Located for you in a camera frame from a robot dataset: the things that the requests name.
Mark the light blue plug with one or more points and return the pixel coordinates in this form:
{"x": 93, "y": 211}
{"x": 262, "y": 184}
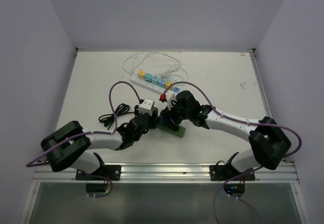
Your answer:
{"x": 155, "y": 80}

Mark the aluminium right side rail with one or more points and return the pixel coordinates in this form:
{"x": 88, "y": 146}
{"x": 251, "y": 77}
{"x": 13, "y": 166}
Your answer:
{"x": 260, "y": 82}

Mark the white power strip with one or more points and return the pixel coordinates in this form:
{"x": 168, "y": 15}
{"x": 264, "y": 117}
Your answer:
{"x": 145, "y": 84}

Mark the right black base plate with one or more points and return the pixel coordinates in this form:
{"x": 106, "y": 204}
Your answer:
{"x": 222, "y": 171}

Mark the aluminium rail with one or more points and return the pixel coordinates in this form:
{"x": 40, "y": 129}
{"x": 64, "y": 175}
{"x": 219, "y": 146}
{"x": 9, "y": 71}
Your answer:
{"x": 171, "y": 173}
{"x": 260, "y": 82}

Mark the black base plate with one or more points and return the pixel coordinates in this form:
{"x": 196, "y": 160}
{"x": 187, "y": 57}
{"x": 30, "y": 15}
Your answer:
{"x": 111, "y": 172}
{"x": 222, "y": 171}

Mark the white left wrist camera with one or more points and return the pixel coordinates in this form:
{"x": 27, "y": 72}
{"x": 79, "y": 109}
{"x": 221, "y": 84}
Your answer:
{"x": 145, "y": 107}

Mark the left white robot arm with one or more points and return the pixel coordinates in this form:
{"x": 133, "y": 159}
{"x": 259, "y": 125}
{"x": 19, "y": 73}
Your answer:
{"x": 67, "y": 147}

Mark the blue plug adapter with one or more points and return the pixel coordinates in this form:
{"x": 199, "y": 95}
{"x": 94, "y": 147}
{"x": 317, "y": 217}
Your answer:
{"x": 160, "y": 121}

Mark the yellow plug right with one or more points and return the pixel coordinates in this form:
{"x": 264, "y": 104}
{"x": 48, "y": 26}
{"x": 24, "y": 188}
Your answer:
{"x": 168, "y": 85}

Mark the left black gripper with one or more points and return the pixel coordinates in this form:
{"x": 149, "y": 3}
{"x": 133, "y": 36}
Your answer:
{"x": 152, "y": 124}

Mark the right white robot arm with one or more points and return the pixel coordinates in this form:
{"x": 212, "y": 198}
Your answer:
{"x": 206, "y": 117}

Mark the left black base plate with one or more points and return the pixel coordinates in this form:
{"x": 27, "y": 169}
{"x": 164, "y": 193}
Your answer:
{"x": 111, "y": 172}

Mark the teal plug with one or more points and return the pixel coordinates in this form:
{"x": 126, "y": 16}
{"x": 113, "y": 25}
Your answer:
{"x": 148, "y": 77}

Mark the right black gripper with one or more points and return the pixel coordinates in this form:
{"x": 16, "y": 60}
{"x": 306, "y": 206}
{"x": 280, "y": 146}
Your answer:
{"x": 167, "y": 114}

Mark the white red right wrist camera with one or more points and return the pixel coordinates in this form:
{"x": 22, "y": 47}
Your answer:
{"x": 170, "y": 98}

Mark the aluminium front rail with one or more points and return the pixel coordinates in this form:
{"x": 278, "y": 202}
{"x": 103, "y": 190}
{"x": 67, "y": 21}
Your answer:
{"x": 171, "y": 173}

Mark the green power strip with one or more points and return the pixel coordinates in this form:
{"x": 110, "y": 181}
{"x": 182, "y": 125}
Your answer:
{"x": 178, "y": 133}

